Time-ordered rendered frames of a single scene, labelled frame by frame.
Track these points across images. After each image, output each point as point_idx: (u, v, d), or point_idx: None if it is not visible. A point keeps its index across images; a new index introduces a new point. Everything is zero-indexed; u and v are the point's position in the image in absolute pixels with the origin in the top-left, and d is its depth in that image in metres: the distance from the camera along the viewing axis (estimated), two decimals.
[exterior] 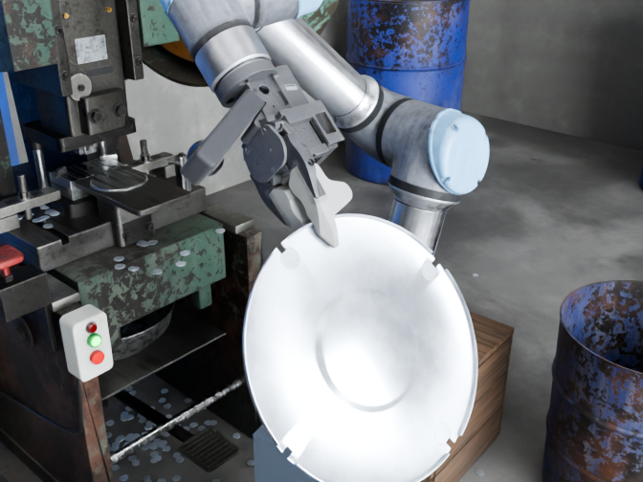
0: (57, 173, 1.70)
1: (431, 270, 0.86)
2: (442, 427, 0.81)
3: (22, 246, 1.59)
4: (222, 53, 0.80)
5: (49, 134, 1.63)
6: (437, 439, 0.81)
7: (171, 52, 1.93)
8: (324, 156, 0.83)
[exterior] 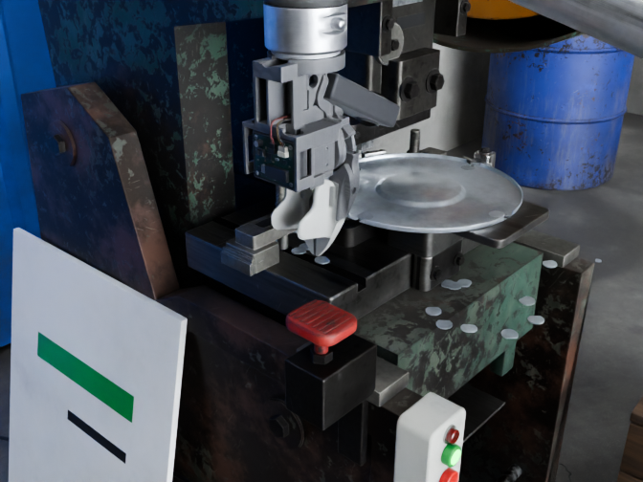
0: None
1: (498, 214, 1.02)
2: (369, 216, 1.02)
3: (295, 294, 1.02)
4: None
5: None
6: (360, 214, 1.02)
7: None
8: (274, 180, 0.71)
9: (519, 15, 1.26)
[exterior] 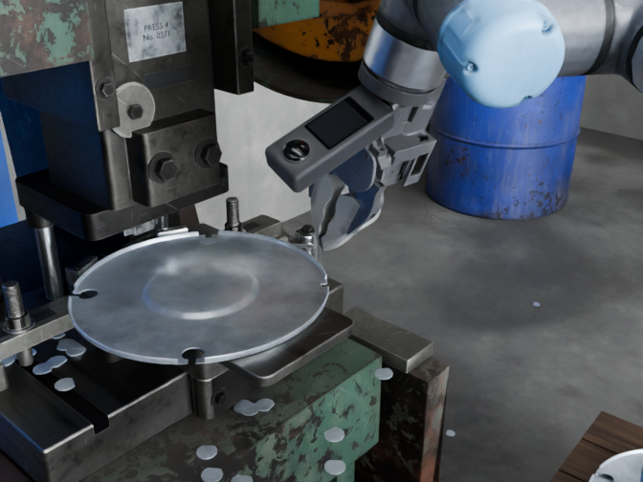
0: (82, 273, 0.88)
1: (209, 239, 0.97)
2: (309, 283, 0.87)
3: (12, 436, 0.77)
4: (406, 68, 0.63)
5: (66, 203, 0.81)
6: (312, 289, 0.86)
7: None
8: None
9: None
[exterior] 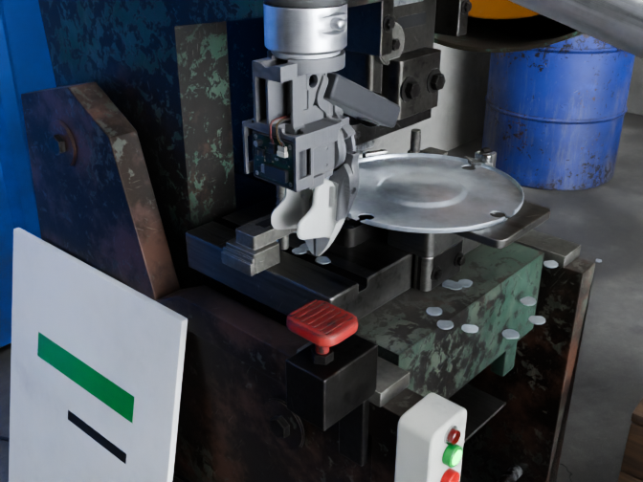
0: None
1: None
2: None
3: (296, 294, 1.02)
4: None
5: None
6: (359, 167, 1.18)
7: None
8: (274, 180, 0.71)
9: None
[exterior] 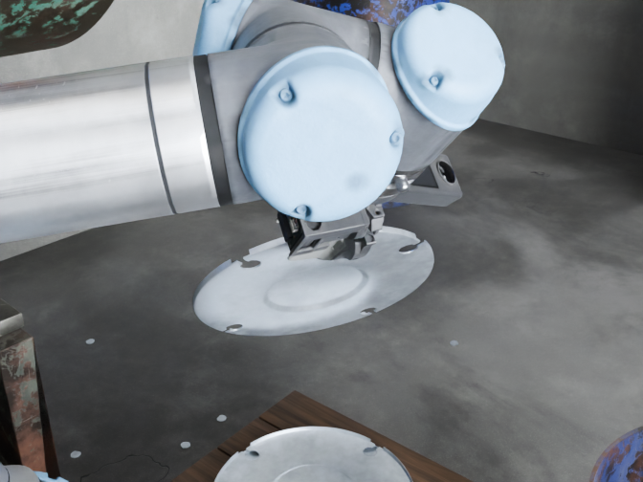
0: None
1: None
2: None
3: None
4: None
5: None
6: None
7: None
8: None
9: None
